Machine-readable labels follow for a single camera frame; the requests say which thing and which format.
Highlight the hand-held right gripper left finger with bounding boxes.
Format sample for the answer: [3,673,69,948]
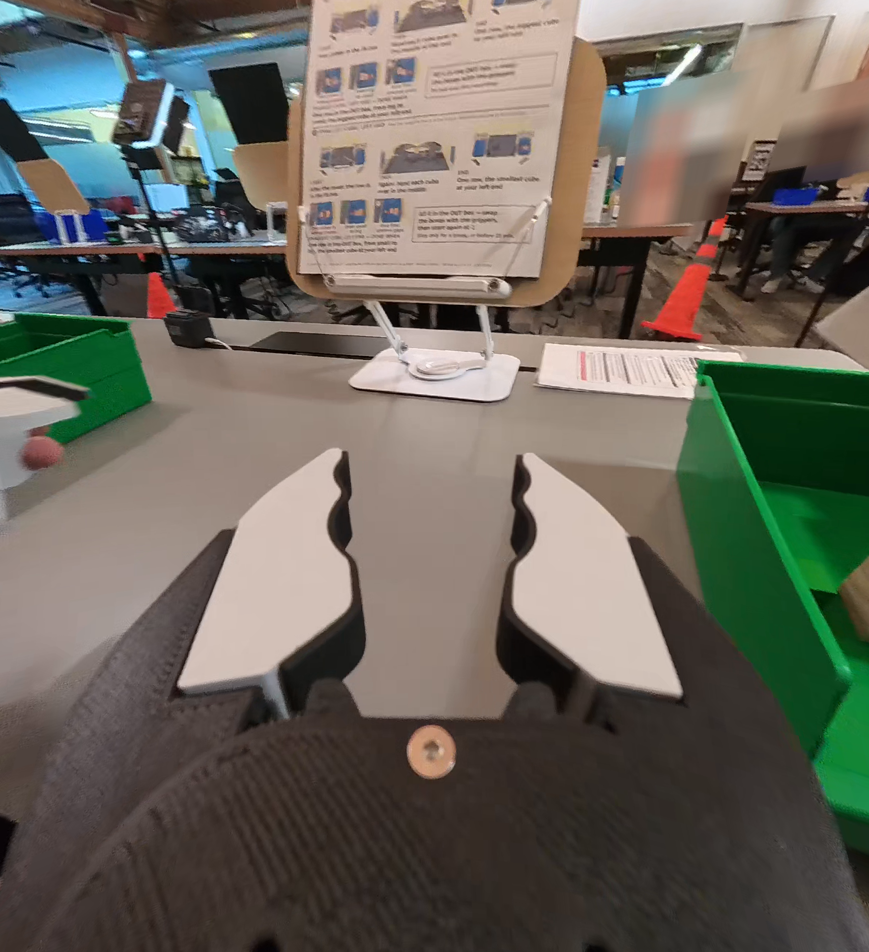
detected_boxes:
[176,448,367,721]

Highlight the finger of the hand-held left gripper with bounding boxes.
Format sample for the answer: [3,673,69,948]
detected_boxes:
[0,375,92,447]

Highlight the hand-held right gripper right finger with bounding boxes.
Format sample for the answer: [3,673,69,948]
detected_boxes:
[497,452,684,726]

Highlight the green plastic bin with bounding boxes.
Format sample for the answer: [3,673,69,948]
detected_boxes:
[676,359,869,867]
[0,312,153,447]

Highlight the wood-edged desk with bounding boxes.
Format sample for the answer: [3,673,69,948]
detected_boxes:
[743,199,869,298]
[579,223,695,339]
[0,238,290,317]

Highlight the grey desk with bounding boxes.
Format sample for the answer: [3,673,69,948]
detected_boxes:
[0,316,869,952]

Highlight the black desk strip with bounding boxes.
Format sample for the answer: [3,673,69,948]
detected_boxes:
[248,332,539,373]

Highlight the person's left hand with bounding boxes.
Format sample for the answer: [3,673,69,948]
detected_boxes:
[20,433,65,471]

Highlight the orange traffic cone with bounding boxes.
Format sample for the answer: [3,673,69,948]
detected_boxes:
[641,216,730,343]
[144,271,179,319]

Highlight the black power adapter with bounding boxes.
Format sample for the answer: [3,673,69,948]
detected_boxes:
[164,311,212,348]

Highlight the laminated paper sheet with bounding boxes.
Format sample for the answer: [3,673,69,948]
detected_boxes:
[534,342,746,400]

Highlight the white document stand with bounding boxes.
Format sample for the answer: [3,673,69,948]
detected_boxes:
[16,158,112,242]
[286,37,608,405]

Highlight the black light panel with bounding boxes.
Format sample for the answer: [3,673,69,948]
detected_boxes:
[0,97,49,165]
[207,63,290,150]

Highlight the grey board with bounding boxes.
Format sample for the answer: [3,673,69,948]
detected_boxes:
[813,260,869,369]

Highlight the instruction sheet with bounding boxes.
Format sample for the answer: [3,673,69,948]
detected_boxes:
[296,0,582,280]

